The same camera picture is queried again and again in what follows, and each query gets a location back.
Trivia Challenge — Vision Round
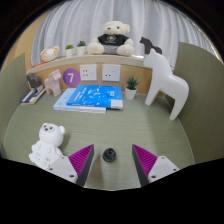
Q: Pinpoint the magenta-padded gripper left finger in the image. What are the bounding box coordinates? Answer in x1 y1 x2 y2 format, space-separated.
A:
46 143 96 188

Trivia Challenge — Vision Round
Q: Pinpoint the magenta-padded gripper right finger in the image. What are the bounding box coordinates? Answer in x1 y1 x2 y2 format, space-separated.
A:
131 143 181 187

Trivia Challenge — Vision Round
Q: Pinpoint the white bear-shaped figurine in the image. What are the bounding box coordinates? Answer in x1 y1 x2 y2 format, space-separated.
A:
28 122 67 171

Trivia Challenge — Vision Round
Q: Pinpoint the bright blue book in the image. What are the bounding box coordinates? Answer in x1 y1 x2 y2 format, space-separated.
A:
66 84 124 110

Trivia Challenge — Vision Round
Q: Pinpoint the spiky potted plant white pot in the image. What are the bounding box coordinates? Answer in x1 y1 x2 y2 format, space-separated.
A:
124 75 140 101

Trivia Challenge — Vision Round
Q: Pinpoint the green desk divider panel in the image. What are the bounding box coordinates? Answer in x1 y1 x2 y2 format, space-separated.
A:
0 52 28 148
164 41 224 164

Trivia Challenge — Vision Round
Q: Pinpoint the pink horse figurine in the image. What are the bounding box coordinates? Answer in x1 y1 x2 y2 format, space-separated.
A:
44 68 63 97

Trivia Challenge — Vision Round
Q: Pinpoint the large white horse figurine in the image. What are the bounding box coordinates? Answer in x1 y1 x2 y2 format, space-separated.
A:
143 48 190 121

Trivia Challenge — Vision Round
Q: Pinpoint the round purple number sign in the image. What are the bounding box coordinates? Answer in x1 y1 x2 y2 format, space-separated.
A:
62 67 81 88

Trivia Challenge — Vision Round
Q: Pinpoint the dark grey horse figurine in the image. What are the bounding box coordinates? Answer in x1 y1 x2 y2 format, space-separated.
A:
26 72 43 91

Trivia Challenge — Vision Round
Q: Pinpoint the light wooden shelf ledge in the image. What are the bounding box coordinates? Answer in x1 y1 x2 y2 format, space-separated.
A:
25 54 174 76

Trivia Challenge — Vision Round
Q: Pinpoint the small cream plush toy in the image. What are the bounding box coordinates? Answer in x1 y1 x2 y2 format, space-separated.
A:
40 45 61 64

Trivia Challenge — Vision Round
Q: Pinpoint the small potted plant white pot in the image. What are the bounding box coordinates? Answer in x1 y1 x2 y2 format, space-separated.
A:
64 44 75 58
76 40 87 57

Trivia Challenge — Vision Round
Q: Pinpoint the black horse figurine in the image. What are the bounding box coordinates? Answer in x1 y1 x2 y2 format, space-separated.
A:
139 36 163 56

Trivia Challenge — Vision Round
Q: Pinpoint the cream teddy bear black shirt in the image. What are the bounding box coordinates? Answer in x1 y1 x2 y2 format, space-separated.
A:
86 20 136 57

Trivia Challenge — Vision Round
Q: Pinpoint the light grey curtain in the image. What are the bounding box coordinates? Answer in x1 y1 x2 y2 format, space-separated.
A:
30 0 218 68

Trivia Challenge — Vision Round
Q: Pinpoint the white wall socket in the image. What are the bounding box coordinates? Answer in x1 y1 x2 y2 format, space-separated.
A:
101 63 122 83
79 63 98 82

